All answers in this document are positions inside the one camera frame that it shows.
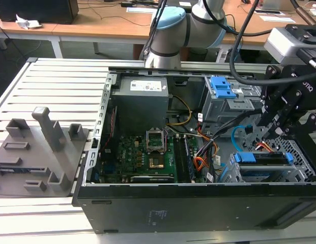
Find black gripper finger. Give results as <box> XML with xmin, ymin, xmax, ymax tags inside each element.
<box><xmin>256</xmin><ymin>65</ymin><xmax>283</xmax><ymax>127</ymax></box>
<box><xmin>275</xmin><ymin>113</ymin><xmax>316</xmax><ymax>140</ymax></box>

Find disk power wire black connector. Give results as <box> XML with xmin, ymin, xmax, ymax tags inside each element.
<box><xmin>254</xmin><ymin>141</ymin><xmax>285</xmax><ymax>156</ymax></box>

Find hard disk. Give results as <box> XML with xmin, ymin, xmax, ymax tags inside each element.
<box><xmin>233</xmin><ymin>151</ymin><xmax>294</xmax><ymax>168</ymax></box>

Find metal disk bay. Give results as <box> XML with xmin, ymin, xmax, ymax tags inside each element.
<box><xmin>218</xmin><ymin>151</ymin><xmax>316</xmax><ymax>184</ymax></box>

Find black RAM slot bank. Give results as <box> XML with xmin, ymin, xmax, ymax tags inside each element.
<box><xmin>172</xmin><ymin>136</ymin><xmax>193</xmax><ymax>183</ymax></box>

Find blue drive cage latch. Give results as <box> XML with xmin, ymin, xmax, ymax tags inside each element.
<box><xmin>209</xmin><ymin>75</ymin><xmax>237</xmax><ymax>99</ymax></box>

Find metal drive cage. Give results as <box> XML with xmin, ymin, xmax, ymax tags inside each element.
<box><xmin>201</xmin><ymin>75</ymin><xmax>264</xmax><ymax>126</ymax></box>

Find grey power supply unit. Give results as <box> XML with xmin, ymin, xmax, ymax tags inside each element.
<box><xmin>110</xmin><ymin>76</ymin><xmax>170</xmax><ymax>130</ymax></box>

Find metal socket cover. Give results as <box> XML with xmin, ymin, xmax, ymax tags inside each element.
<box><xmin>146</xmin><ymin>129</ymin><xmax>166</xmax><ymax>153</ymax></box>

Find CPU socket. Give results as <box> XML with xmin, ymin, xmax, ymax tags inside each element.
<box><xmin>148</xmin><ymin>157</ymin><xmax>166</xmax><ymax>170</ymax></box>

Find black graphics card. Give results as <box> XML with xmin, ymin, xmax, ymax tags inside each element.
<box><xmin>130</xmin><ymin>174</ymin><xmax>175</xmax><ymax>183</ymax></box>

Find green motherboard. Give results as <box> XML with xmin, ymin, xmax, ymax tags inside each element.
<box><xmin>99</xmin><ymin>133</ymin><xmax>199</xmax><ymax>184</ymax></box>

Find black PC case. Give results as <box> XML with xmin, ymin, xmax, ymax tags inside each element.
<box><xmin>71</xmin><ymin>65</ymin><xmax>316</xmax><ymax>235</ymax></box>

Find grey parts rack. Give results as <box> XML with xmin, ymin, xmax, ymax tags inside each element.
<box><xmin>0</xmin><ymin>106</ymin><xmax>90</xmax><ymax>198</ymax></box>

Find black computer on desk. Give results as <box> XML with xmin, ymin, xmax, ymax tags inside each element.
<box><xmin>0</xmin><ymin>0</ymin><xmax>79</xmax><ymax>25</ymax></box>

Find crumpled white paper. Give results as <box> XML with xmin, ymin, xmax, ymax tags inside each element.
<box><xmin>15</xmin><ymin>14</ymin><xmax>43</xmax><ymax>29</ymax></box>

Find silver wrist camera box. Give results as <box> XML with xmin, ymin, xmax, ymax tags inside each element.
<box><xmin>263</xmin><ymin>26</ymin><xmax>311</xmax><ymax>65</ymax></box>

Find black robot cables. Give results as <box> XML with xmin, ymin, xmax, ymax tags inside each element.
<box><xmin>227</xmin><ymin>0</ymin><xmax>272</xmax><ymax>87</ymax></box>

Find black wrist mount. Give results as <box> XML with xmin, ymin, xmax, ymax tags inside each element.
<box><xmin>284</xmin><ymin>23</ymin><xmax>316</xmax><ymax>70</ymax></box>

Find blue disk data wire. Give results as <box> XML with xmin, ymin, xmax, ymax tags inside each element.
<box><xmin>231</xmin><ymin>125</ymin><xmax>253</xmax><ymax>155</ymax></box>

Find black cable bundle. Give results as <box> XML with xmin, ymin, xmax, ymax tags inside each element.
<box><xmin>197</xmin><ymin>110</ymin><xmax>264</xmax><ymax>184</ymax></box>

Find yellow power wires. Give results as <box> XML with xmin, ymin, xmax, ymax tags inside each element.
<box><xmin>164</xmin><ymin>95</ymin><xmax>193</xmax><ymax>127</ymax></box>

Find orange red wire bundle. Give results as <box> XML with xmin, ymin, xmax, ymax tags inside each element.
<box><xmin>194</xmin><ymin>155</ymin><xmax>212</xmax><ymax>176</ymax></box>

